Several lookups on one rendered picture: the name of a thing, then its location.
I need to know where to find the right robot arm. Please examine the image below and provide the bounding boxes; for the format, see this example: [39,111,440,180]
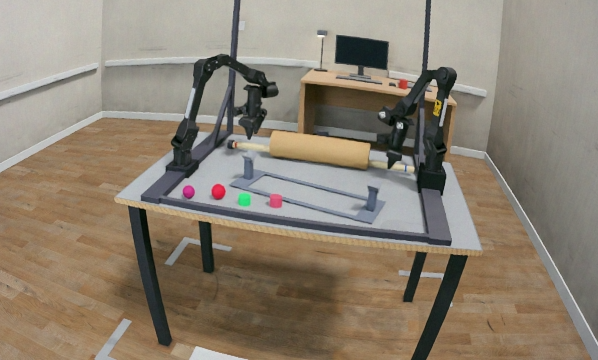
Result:
[170,54,279,167]

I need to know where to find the small magenta ball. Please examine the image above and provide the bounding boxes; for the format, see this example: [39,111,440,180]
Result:
[182,185,195,198]

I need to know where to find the pink cylinder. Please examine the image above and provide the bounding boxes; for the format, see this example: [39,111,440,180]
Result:
[270,194,282,208]

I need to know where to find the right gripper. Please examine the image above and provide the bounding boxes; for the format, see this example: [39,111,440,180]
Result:
[238,100,267,140]

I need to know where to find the red ball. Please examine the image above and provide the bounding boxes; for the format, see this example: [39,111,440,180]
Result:
[211,184,226,199]

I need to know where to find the brown cardboard tube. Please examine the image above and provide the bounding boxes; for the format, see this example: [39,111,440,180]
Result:
[269,131,370,170]

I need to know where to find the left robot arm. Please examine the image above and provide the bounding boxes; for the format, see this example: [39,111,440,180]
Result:
[376,67,457,173]

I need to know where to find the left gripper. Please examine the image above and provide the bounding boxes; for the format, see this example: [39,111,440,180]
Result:
[386,130,406,169]

